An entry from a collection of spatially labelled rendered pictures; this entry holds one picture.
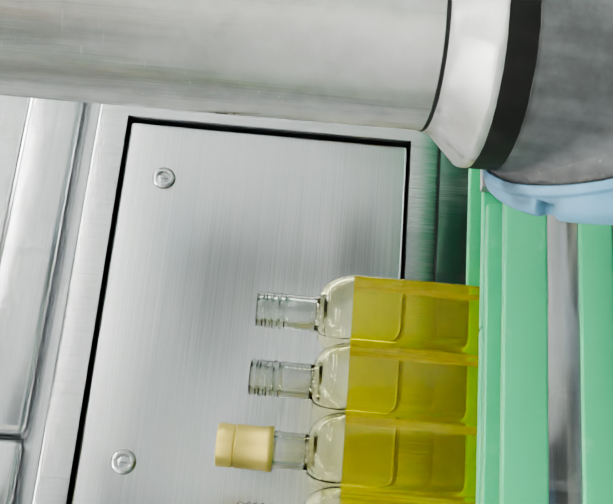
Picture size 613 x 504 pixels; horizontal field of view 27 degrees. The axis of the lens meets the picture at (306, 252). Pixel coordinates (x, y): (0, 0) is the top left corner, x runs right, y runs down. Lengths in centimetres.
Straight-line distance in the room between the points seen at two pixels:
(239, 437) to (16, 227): 36
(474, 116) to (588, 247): 41
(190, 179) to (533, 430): 49
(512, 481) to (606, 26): 40
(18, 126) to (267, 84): 78
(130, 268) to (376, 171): 26
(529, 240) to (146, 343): 40
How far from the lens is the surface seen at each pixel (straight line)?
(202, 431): 112
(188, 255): 118
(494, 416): 95
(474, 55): 53
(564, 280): 92
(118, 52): 53
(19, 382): 116
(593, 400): 89
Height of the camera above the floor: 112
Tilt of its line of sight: 1 degrees down
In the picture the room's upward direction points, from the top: 85 degrees counter-clockwise
